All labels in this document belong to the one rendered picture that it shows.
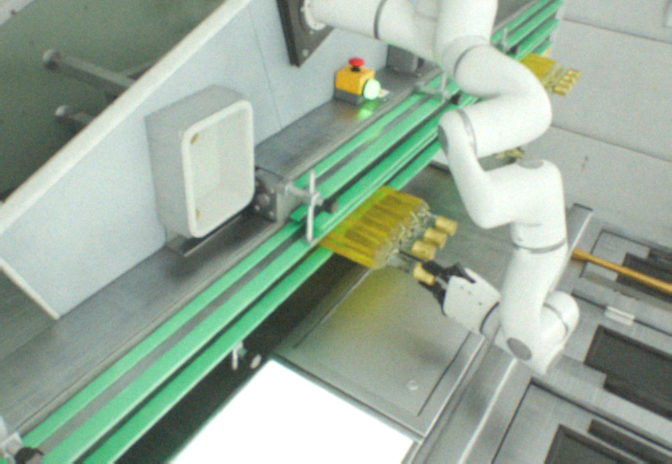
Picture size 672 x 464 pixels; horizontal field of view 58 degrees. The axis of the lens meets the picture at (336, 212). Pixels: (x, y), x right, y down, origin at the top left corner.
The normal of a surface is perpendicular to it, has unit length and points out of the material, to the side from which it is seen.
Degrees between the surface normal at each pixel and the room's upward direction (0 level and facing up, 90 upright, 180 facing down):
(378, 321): 90
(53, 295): 0
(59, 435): 90
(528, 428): 90
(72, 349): 90
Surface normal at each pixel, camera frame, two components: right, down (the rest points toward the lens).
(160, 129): -0.54, 0.47
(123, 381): 0.06, -0.81
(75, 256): 0.84, 0.36
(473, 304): -0.72, 0.24
